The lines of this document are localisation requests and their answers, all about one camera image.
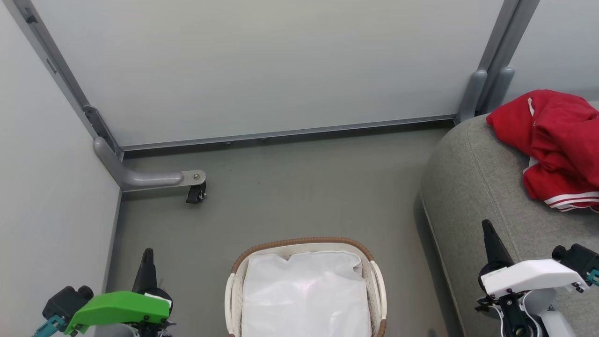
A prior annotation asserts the grey partition foot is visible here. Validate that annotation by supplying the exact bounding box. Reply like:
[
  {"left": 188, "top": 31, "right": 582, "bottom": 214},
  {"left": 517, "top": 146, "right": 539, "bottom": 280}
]
[
  {"left": 94, "top": 136, "right": 206, "bottom": 192},
  {"left": 456, "top": 69, "right": 488, "bottom": 125},
  {"left": 487, "top": 67, "right": 515, "bottom": 113}
]

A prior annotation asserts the grey fabric sofa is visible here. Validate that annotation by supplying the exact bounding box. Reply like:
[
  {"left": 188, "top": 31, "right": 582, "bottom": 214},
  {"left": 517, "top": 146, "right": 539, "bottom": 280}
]
[{"left": 420, "top": 101, "right": 599, "bottom": 337}]

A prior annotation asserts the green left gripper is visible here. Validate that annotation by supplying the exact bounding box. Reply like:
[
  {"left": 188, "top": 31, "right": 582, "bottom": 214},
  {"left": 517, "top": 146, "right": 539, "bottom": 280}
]
[{"left": 65, "top": 248, "right": 176, "bottom": 337}]

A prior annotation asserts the grey partition frame post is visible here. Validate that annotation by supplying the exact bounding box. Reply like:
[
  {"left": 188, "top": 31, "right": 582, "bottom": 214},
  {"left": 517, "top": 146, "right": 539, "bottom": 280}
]
[
  {"left": 13, "top": 0, "right": 124, "bottom": 162},
  {"left": 475, "top": 0, "right": 540, "bottom": 113}
]

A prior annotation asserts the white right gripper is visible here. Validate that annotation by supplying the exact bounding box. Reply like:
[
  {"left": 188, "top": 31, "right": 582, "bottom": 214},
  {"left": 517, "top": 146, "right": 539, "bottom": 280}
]
[{"left": 475, "top": 219, "right": 588, "bottom": 337}]

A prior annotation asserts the white partition panel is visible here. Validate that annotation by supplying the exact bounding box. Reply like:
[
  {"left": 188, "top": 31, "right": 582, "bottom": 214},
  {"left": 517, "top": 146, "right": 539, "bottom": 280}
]
[
  {"left": 0, "top": 0, "right": 122, "bottom": 337},
  {"left": 503, "top": 0, "right": 599, "bottom": 103},
  {"left": 30, "top": 0, "right": 506, "bottom": 147}
]

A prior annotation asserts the grey partition bottom rail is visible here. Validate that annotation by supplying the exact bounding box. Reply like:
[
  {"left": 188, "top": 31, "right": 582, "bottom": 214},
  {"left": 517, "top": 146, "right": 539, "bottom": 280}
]
[{"left": 121, "top": 115, "right": 457, "bottom": 151}]

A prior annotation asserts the white basket liner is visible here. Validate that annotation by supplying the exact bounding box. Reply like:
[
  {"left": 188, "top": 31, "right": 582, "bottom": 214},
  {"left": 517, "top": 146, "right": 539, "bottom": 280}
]
[{"left": 241, "top": 250, "right": 373, "bottom": 337}]

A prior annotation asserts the white laundry basket brown rim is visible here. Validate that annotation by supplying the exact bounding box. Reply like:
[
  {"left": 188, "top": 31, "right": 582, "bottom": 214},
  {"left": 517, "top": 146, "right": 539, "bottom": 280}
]
[{"left": 225, "top": 237, "right": 388, "bottom": 337}]

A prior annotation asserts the red sports clothing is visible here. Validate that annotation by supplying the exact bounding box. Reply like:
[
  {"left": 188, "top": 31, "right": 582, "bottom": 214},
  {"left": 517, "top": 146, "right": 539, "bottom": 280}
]
[{"left": 486, "top": 89, "right": 599, "bottom": 212}]

